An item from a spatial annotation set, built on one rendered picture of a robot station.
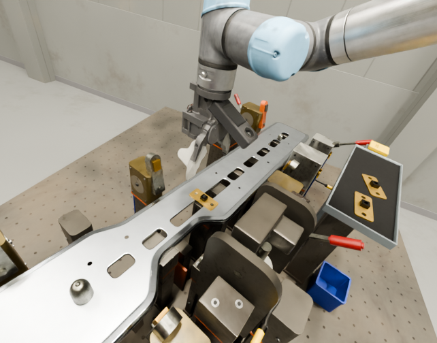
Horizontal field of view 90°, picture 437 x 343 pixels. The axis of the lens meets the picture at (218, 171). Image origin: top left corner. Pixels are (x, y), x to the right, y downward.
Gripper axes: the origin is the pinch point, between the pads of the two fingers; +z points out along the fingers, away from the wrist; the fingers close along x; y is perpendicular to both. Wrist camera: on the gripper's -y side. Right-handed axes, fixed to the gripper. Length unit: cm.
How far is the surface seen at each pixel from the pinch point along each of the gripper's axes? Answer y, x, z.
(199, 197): 1.4, 0.5, 11.1
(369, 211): -35.1, -10.8, -3.8
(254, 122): 15, -55, 10
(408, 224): -113, -206, 115
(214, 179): 3.5, -8.9, 11.3
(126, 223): 8.0, 19.8, 11.1
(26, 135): 232, -13, 105
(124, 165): 58, -11, 40
